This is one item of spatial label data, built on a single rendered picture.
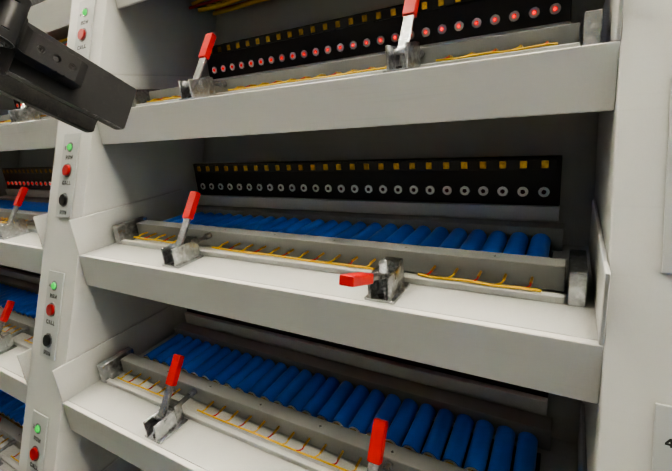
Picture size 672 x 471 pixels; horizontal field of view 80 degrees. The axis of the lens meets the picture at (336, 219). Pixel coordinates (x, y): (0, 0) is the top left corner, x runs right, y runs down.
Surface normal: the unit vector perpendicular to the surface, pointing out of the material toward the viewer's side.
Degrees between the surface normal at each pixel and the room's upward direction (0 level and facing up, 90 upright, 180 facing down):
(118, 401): 21
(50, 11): 111
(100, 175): 90
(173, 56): 90
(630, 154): 90
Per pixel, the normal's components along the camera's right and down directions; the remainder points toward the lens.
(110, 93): 0.87, 0.05
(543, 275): -0.50, 0.28
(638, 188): -0.49, -0.08
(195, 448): -0.10, -0.96
